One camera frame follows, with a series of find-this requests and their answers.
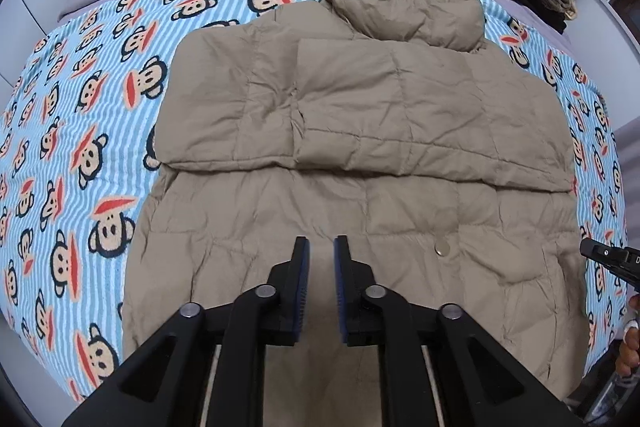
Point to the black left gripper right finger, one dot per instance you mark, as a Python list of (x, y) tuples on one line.
[(438, 367)]

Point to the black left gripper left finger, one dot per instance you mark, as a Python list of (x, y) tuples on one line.
[(206, 367)]

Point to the khaki puffer jacket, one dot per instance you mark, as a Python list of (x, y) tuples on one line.
[(396, 123)]

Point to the right hand with painted nails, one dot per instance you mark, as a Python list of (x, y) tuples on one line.
[(628, 356)]

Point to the blue monkey print blanket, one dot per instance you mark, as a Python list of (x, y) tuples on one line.
[(77, 159)]

